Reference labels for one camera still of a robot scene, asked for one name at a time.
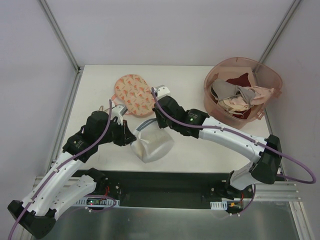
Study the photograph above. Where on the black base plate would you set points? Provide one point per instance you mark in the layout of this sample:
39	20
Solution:
170	190

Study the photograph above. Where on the pink bra in tub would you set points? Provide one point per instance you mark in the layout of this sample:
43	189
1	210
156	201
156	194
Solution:
262	96

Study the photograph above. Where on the left controller board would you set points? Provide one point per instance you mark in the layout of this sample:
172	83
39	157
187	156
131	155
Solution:
96	202

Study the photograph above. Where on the right aluminium frame post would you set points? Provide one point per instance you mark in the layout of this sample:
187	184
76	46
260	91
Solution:
292	9

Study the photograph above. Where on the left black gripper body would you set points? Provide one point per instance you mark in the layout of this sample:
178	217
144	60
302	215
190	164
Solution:
124	133

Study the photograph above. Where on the grey bra in tub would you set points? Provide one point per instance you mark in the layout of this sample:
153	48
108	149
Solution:
222	90

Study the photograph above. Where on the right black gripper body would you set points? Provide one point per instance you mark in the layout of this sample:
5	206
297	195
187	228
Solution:
159	116

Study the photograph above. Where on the aluminium frame post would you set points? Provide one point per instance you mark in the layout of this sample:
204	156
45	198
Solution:
292	9
59	34

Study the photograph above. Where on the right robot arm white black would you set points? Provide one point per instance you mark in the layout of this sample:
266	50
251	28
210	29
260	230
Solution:
262	153

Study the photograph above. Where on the aluminium front rail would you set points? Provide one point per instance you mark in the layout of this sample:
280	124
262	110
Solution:
280	191

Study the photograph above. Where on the floral pink laundry pouch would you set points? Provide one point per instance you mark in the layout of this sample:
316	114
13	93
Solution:
134	92

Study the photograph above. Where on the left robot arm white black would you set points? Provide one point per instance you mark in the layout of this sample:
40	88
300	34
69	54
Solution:
44	205

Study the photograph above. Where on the pink translucent plastic tub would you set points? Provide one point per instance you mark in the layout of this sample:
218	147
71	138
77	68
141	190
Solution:
259	75

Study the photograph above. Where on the left aluminium frame post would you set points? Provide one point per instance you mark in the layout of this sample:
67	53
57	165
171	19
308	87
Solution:
59	34

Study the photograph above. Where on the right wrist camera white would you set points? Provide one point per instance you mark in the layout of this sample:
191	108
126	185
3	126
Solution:
162	91

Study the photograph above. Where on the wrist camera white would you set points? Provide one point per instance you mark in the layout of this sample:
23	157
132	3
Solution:
118	112
162	91

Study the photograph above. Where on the white mesh laundry bag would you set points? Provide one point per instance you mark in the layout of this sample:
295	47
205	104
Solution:
152	143

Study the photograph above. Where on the dark red garment in tub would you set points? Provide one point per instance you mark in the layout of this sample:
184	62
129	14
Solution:
242	80

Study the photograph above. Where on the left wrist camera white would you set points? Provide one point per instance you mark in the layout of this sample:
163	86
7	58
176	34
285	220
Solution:
118	112

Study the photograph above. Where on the right controller board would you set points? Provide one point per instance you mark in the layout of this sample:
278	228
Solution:
226	205

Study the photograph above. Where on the controller board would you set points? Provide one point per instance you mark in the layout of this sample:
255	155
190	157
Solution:
226	205
96	202

